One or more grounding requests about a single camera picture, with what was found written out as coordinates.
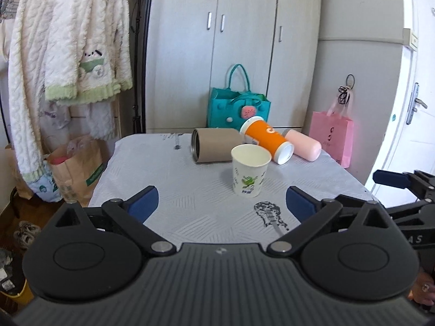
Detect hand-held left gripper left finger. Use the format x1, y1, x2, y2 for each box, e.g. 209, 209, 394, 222
46, 186, 177, 257

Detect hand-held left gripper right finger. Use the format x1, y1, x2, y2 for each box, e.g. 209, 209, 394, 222
267, 186, 397, 256

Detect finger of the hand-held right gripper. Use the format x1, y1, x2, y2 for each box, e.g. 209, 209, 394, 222
336, 194, 435, 236
372, 169, 435, 202

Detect pink cup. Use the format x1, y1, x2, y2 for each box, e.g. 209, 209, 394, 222
284, 129, 322, 161

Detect white cartoon print paper cup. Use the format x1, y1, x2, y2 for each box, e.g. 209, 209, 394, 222
231, 144, 272, 198

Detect orange cup with white rim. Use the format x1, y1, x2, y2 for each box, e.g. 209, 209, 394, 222
239, 116, 295, 166

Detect brown cylindrical cup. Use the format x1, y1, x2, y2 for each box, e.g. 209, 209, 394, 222
191, 128, 243, 165

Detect person's right hand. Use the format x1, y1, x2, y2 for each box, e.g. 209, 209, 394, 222
409, 268, 435, 313

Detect white door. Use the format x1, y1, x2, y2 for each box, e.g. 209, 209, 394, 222
364, 0, 435, 212

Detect pink paper gift bag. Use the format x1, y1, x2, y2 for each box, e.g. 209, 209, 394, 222
308, 100, 355, 169

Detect brown paper bag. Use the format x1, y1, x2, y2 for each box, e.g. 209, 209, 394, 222
43, 135, 107, 203

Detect printed plastic pack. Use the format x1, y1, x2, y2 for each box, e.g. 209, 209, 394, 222
26, 166, 64, 202

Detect teal felt handbag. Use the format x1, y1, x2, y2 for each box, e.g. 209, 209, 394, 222
207, 63, 272, 130

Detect grey fluffy slippers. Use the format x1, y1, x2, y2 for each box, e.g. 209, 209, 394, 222
13, 220, 43, 251

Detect grey wardrobe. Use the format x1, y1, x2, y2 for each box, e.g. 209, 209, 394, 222
144, 0, 414, 186

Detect yellow bucket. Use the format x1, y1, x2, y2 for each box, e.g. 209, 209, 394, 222
0, 277, 35, 303

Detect cream fleece robe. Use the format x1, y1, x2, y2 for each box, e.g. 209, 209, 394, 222
7, 0, 73, 184

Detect cream fleece top green trim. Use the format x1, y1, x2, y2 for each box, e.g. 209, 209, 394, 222
44, 0, 134, 105

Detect silver door handle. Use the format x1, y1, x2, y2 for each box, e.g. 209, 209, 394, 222
406, 83, 428, 126

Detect black hair tie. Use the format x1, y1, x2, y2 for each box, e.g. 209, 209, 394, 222
337, 74, 356, 106

